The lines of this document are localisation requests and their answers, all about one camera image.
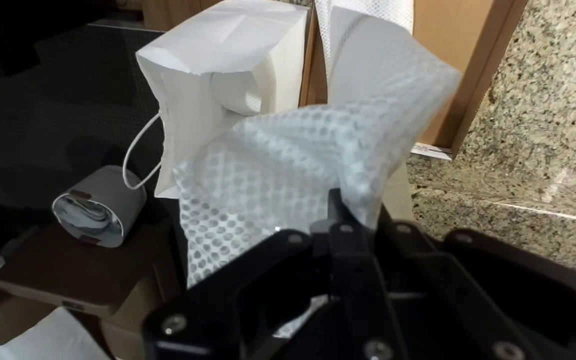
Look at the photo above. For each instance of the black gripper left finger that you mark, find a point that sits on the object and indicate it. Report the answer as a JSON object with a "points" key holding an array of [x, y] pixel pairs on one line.
{"points": [[269, 301]]}

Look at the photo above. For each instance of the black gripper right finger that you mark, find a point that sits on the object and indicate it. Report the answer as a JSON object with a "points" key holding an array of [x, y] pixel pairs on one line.
{"points": [[489, 301]]}

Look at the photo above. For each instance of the white mesh towel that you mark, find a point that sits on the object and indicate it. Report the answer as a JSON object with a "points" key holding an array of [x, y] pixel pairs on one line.
{"points": [[289, 172], [369, 10]]}

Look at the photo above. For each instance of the grey roll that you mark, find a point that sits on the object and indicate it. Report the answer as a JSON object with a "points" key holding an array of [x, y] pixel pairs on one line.
{"points": [[101, 206]]}

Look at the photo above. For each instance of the white paper sheet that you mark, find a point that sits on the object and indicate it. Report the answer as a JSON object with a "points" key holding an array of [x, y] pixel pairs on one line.
{"points": [[48, 340]]}

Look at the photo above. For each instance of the flat cardboard tray box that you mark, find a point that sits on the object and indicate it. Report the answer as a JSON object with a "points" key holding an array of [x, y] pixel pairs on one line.
{"points": [[455, 40]]}

